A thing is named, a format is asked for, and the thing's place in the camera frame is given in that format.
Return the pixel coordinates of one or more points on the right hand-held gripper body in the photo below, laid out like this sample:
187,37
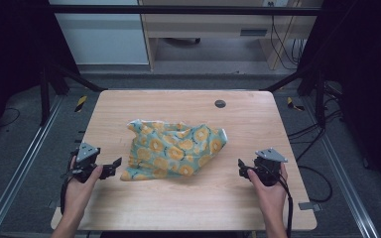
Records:
268,167

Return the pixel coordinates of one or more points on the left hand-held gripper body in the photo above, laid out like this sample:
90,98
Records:
85,160

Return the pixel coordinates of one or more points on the person's right hand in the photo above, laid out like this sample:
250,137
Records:
270,195

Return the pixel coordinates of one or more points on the person's left hand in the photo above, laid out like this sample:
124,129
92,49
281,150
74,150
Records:
80,192

